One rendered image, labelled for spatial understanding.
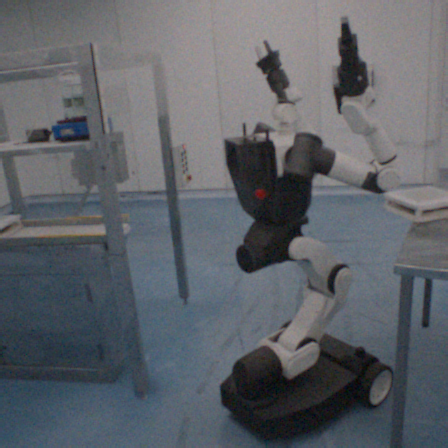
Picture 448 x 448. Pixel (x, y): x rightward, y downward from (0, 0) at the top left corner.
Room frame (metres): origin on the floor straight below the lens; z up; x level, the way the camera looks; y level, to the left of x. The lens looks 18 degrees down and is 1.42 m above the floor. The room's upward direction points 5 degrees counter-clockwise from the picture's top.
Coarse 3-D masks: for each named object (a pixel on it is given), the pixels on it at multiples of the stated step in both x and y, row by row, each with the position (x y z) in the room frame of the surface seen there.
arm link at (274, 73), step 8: (264, 56) 2.00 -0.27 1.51; (272, 56) 1.97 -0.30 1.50; (256, 64) 2.04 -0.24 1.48; (264, 64) 2.01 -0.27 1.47; (272, 64) 1.98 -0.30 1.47; (280, 64) 1.99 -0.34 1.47; (264, 72) 2.02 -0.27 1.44; (272, 72) 1.98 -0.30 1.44; (280, 72) 1.97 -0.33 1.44; (272, 80) 1.97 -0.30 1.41
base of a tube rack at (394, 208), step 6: (384, 204) 1.89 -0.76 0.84; (390, 204) 1.87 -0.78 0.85; (396, 204) 1.86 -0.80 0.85; (390, 210) 1.84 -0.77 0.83; (396, 210) 1.80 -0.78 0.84; (402, 210) 1.77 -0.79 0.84; (408, 210) 1.76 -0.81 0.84; (444, 210) 1.72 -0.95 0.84; (402, 216) 1.75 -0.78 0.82; (408, 216) 1.72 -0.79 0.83; (414, 216) 1.68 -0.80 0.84; (426, 216) 1.67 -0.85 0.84; (432, 216) 1.68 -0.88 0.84; (438, 216) 1.68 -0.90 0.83; (444, 216) 1.69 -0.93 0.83; (420, 222) 1.66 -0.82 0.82
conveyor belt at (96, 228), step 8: (96, 224) 2.14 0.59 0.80; (16, 232) 2.14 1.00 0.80; (24, 232) 2.12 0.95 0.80; (32, 232) 2.11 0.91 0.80; (40, 232) 2.10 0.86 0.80; (48, 232) 2.08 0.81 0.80; (56, 232) 2.07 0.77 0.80; (64, 232) 2.06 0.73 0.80; (72, 232) 2.05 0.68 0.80; (80, 232) 2.04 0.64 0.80; (88, 232) 2.02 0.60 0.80; (96, 232) 2.01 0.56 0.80; (104, 232) 2.00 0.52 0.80; (128, 232) 2.10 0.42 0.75
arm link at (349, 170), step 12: (336, 156) 1.42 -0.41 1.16; (348, 156) 1.44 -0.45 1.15; (336, 168) 1.41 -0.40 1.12; (348, 168) 1.41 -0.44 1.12; (360, 168) 1.41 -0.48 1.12; (372, 168) 1.42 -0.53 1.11; (384, 168) 1.39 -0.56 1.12; (348, 180) 1.41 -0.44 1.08; (360, 180) 1.41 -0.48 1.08; (372, 180) 1.39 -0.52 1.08; (384, 180) 1.38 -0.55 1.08; (396, 180) 1.37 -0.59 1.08; (372, 192) 1.40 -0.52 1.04; (384, 192) 1.39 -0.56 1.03
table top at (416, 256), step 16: (416, 224) 1.65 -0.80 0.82; (432, 224) 1.64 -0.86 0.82; (416, 240) 1.49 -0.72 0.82; (432, 240) 1.47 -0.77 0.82; (400, 256) 1.36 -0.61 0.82; (416, 256) 1.35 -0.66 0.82; (432, 256) 1.33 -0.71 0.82; (400, 272) 1.29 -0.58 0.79; (416, 272) 1.27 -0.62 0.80; (432, 272) 1.24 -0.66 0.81
